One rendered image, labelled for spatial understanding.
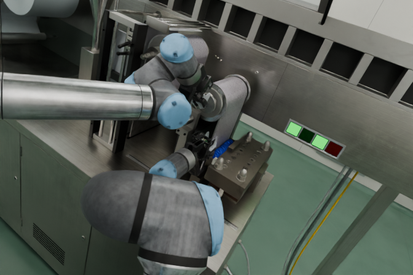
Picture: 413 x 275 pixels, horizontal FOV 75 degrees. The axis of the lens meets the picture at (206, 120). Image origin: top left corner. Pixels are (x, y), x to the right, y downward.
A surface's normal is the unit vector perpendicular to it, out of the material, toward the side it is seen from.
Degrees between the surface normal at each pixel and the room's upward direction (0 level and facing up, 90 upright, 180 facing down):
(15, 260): 0
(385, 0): 90
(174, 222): 49
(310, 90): 90
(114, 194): 44
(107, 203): 55
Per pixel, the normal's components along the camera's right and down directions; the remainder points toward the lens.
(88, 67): -0.48, 0.27
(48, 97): 0.57, 0.05
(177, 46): -0.18, -0.33
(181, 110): 0.48, 0.53
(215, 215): 0.31, -0.38
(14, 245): 0.29, -0.85
